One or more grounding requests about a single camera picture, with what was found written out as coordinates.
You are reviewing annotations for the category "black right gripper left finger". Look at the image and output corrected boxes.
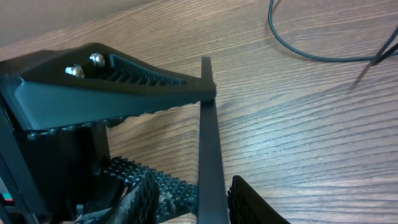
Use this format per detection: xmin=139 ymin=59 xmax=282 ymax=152
xmin=75 ymin=174 xmax=160 ymax=224

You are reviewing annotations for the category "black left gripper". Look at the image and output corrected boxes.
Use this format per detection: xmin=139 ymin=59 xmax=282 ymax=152
xmin=1 ymin=95 xmax=124 ymax=223

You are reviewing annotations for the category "black USB charging cable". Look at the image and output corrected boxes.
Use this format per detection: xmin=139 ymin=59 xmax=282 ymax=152
xmin=267 ymin=0 xmax=398 ymax=67

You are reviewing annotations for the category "blue Galaxy smartphone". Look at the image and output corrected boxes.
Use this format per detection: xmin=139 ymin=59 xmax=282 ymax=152
xmin=196 ymin=55 xmax=231 ymax=224

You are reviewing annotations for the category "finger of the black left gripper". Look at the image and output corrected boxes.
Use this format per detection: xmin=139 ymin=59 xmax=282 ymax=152
xmin=103 ymin=157 xmax=198 ymax=223
xmin=1 ymin=43 xmax=216 ymax=139

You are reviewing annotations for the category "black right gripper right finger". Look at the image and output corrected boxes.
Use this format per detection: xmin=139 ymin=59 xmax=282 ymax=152
xmin=228 ymin=175 xmax=289 ymax=224

